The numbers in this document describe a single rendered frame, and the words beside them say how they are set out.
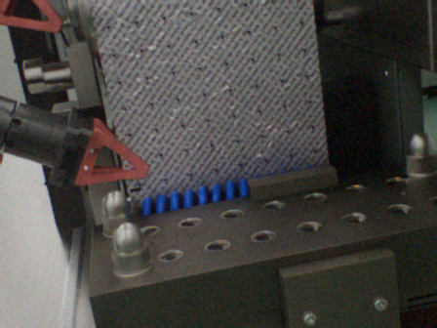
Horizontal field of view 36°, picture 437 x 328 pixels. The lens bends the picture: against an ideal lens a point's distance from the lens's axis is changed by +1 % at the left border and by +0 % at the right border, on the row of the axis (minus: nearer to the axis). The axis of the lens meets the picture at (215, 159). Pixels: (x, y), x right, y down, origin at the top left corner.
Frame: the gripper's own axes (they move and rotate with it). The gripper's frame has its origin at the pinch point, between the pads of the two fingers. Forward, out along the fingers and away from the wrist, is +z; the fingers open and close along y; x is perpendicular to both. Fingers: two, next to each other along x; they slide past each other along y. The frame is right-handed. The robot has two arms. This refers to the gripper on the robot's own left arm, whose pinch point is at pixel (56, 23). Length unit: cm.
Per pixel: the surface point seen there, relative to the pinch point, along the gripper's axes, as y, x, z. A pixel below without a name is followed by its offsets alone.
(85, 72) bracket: -0.1, -3.2, 5.4
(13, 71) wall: -547, -100, -83
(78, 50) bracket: 0.1, -1.3, 3.6
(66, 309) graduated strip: 1.4, -29.7, 16.9
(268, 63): 5.8, 8.1, 22.6
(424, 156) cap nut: 11.9, 7.8, 41.1
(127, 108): 6.6, -3.7, 11.5
